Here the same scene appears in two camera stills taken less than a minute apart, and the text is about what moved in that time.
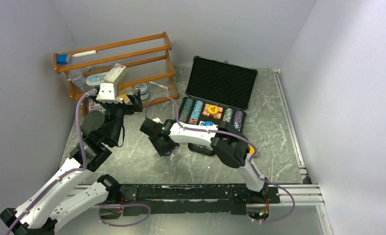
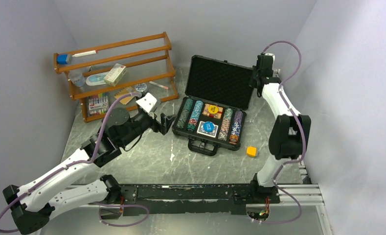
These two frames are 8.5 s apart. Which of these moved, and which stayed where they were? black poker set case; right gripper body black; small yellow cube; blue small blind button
Moved: right gripper body black
Stayed: small yellow cube; black poker set case; blue small blind button
